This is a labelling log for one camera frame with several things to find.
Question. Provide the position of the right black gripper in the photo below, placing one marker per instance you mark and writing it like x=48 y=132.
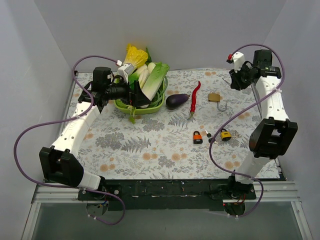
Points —
x=236 y=79

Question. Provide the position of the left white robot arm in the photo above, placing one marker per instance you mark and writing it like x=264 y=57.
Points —
x=59 y=162

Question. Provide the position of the long green white cabbage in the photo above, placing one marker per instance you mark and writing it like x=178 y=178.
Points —
x=155 y=80

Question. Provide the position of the green plastic basket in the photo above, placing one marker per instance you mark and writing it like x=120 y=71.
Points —
x=127 y=109

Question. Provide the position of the green long beans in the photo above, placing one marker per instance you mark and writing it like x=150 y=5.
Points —
x=159 y=94

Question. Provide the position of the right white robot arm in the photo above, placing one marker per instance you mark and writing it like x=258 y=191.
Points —
x=274 y=134

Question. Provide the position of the white green leek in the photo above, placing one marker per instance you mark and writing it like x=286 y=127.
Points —
x=143 y=78

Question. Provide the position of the yellow leaf napa cabbage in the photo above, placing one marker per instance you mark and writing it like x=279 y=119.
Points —
x=134 y=56

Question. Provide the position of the orange padlock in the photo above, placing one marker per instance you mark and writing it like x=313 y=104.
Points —
x=197 y=138

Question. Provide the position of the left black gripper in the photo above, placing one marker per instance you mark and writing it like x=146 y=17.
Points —
x=132 y=92

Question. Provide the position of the black head keys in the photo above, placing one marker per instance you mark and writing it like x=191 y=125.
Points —
x=210 y=137

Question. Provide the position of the purple eggplant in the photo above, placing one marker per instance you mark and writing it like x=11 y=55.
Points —
x=176 y=100

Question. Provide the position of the green bok choy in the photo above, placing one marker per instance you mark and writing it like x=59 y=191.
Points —
x=133 y=77

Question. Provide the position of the red chili pepper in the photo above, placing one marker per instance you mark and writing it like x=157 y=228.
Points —
x=194 y=101

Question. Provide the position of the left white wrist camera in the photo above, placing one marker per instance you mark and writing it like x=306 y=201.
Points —
x=125 y=71

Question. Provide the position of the floral table mat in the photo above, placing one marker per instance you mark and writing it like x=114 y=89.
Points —
x=160 y=145

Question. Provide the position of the yellow padlock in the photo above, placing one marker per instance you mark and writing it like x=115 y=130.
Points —
x=225 y=135

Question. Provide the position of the brass padlock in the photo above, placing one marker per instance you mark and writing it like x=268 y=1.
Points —
x=216 y=98

